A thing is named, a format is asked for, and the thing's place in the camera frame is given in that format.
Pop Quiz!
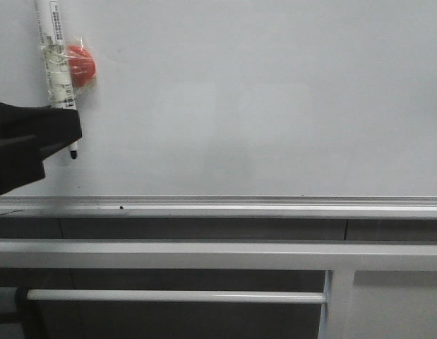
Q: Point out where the whiteboard with aluminium frame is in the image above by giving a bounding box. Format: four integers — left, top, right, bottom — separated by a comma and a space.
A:
0, 1, 437, 219

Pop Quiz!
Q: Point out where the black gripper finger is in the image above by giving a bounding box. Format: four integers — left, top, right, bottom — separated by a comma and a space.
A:
0, 102, 83, 196

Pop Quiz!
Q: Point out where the red round magnet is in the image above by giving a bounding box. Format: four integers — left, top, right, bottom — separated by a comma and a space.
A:
66, 44, 96, 88

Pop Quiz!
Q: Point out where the black end cap on rail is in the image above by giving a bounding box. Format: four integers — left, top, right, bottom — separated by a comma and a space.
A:
14, 287, 44, 339

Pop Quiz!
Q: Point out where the white dry-erase marker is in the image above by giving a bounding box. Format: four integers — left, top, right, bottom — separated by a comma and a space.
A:
32, 0, 80, 161

